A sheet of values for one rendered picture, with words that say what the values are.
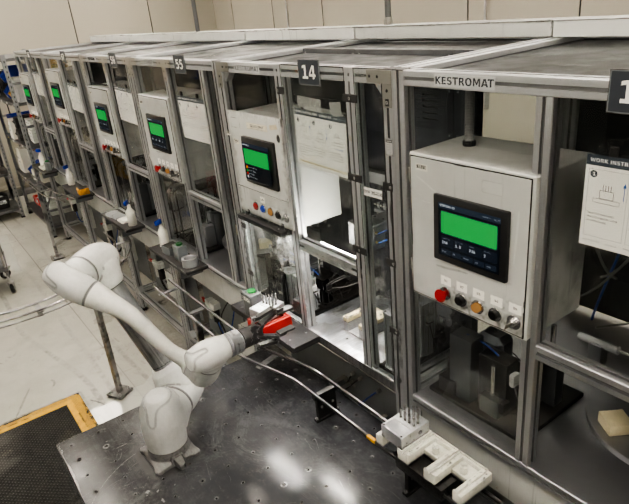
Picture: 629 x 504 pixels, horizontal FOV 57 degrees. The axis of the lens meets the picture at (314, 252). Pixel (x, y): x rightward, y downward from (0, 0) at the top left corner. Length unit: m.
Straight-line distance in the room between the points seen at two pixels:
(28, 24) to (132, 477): 7.72
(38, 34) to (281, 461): 7.92
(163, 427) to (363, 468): 0.74
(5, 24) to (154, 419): 7.63
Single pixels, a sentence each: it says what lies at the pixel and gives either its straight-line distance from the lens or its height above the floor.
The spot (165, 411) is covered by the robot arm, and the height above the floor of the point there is 0.92.
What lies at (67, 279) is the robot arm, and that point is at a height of 1.43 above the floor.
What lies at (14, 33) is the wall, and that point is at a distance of 9.33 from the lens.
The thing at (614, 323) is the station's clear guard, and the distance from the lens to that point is 1.54.
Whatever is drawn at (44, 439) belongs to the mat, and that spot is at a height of 0.01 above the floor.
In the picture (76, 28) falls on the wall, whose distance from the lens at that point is 9.52.
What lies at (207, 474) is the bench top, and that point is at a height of 0.68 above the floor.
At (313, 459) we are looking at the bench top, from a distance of 2.27.
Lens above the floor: 2.24
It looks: 24 degrees down
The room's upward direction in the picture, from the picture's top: 6 degrees counter-clockwise
